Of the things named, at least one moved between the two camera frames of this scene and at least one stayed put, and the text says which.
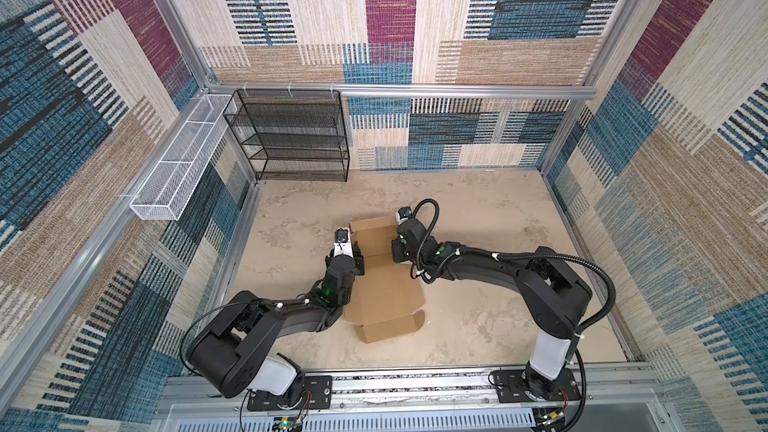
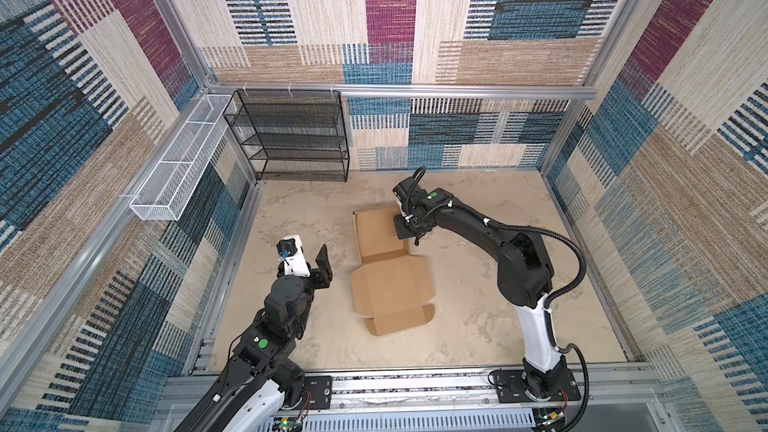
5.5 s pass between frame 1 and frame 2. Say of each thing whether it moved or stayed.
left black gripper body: moved
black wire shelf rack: stayed
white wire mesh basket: stayed
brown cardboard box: moved
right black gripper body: moved
